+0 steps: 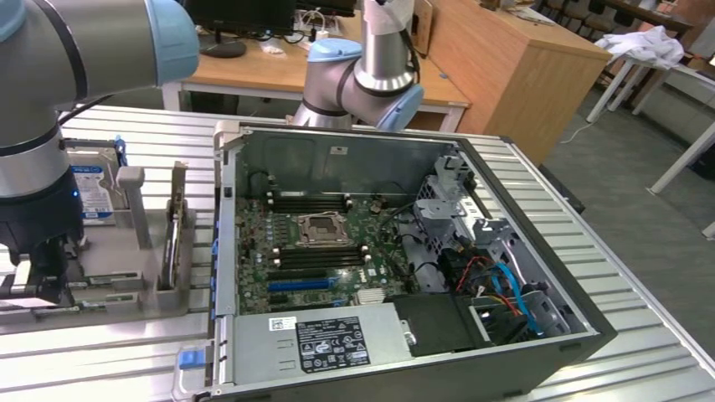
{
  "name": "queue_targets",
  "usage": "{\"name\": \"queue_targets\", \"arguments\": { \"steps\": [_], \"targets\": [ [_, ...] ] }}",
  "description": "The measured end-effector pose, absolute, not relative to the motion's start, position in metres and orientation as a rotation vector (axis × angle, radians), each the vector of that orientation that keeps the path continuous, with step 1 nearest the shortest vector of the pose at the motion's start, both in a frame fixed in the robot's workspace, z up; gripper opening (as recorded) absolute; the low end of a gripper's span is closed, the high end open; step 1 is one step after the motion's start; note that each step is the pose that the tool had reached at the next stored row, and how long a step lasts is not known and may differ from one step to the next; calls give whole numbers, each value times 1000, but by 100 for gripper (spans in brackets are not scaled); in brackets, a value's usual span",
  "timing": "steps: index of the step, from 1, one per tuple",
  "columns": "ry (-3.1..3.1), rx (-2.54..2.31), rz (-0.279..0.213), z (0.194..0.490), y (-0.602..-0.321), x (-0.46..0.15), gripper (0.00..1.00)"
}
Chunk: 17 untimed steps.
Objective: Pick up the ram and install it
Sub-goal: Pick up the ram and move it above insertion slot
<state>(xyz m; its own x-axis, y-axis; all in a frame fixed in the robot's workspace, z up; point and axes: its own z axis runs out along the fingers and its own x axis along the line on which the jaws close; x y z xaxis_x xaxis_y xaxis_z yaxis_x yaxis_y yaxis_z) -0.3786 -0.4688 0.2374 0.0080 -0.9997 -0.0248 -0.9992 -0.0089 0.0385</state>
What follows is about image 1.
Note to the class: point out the silver chipset heatsink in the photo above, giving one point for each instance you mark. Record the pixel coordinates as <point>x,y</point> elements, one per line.
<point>371,296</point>

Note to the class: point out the green motherboard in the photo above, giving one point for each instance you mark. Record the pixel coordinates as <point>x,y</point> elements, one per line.
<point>358,268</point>

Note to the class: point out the white table leg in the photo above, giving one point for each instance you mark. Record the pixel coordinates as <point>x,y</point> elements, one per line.
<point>682,159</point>

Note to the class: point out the grey parts rack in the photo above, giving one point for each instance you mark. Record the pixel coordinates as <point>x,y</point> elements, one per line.
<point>134,234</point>

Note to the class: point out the black power supply label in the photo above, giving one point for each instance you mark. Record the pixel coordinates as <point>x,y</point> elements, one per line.
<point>334,344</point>

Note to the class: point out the white table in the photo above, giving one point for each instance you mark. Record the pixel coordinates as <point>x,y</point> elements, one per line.
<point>621,84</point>

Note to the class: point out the white power strip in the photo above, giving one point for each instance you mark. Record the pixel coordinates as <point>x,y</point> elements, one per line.
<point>319,34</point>

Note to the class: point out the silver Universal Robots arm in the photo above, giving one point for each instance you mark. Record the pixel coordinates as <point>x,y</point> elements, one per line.
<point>95,46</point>

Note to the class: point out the metal disk bay cage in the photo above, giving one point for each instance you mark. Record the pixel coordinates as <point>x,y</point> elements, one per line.
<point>442,218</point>

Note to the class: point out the white cloth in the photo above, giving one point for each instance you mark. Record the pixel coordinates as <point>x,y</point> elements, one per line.
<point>649,46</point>

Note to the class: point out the graphics card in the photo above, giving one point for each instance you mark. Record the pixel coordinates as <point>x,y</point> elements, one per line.
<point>177,234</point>

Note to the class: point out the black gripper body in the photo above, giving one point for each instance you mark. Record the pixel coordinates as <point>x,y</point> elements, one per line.
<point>39,209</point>

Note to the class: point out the blue expansion slot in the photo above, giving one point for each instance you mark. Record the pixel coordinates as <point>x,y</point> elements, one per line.
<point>299,285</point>

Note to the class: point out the open black PC case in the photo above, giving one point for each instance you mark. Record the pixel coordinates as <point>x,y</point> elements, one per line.
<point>503,360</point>

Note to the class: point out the grey power supply unit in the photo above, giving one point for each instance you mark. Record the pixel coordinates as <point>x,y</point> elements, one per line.
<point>263,347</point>

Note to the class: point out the wooden desk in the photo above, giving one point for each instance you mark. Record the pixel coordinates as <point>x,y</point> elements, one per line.
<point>251,71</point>

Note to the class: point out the wooden cabinet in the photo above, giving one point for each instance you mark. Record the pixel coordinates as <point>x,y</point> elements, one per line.
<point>503,75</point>

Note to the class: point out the blue case latch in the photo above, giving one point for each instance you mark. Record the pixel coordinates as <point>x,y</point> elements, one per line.
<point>189,360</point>

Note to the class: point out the black RAM slot bank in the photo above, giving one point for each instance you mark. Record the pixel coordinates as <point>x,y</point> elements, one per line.
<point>310,202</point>
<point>323,256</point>

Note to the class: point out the black expansion slot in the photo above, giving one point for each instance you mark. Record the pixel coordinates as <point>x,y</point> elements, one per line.
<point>297,275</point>

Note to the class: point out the hard disk with blue label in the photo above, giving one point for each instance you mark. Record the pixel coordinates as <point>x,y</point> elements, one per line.
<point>98,188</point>

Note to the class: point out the CPU socket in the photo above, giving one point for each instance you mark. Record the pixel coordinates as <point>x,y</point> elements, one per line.
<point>322,229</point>

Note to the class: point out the green RAM stick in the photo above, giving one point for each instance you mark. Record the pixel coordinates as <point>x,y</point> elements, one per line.
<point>113,276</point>
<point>113,298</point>
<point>85,307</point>

